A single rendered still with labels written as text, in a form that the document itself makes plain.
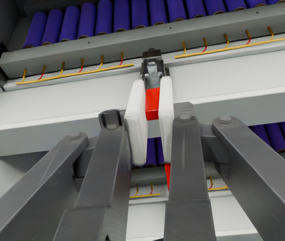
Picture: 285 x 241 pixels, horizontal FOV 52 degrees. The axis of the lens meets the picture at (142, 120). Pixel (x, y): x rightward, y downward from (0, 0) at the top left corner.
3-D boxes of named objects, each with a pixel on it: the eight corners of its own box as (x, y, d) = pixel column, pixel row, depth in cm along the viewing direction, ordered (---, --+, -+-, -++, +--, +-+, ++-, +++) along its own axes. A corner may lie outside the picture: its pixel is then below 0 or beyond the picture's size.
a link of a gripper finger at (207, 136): (174, 140, 13) (242, 134, 13) (172, 102, 18) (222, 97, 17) (177, 168, 14) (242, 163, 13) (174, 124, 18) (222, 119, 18)
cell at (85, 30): (98, 14, 36) (95, 48, 32) (84, 16, 36) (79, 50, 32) (94, 0, 34) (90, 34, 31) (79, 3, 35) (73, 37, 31)
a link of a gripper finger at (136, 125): (146, 166, 16) (132, 167, 16) (148, 116, 22) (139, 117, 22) (138, 115, 15) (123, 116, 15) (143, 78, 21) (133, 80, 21)
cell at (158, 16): (164, 2, 35) (169, 34, 31) (149, 5, 35) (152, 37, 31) (162, -13, 34) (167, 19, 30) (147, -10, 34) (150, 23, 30)
